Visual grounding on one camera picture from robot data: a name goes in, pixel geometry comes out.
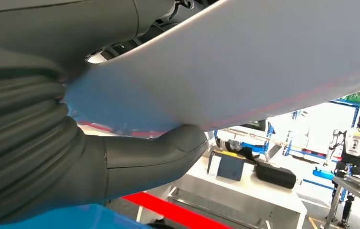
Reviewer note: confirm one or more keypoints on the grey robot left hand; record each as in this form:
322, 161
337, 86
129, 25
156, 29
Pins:
56, 25

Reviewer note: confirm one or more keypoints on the black white car part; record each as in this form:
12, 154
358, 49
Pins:
233, 147

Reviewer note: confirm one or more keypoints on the red barrier belt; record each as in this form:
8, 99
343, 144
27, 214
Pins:
180, 213

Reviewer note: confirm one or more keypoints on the white table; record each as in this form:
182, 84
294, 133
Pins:
256, 196

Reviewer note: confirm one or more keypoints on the black zip case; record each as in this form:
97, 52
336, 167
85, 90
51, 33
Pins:
276, 175

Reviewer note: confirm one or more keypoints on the blue plastic bin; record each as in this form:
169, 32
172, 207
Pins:
324, 173

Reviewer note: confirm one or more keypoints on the green plastic crate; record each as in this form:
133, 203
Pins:
355, 97

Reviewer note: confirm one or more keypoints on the white black humanoid robot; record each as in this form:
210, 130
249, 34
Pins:
357, 142

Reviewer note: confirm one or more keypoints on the stainless steel table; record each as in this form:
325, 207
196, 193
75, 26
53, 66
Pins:
357, 189

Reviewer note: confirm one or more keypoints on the black stanchion post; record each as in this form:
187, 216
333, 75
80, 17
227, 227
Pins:
161, 226

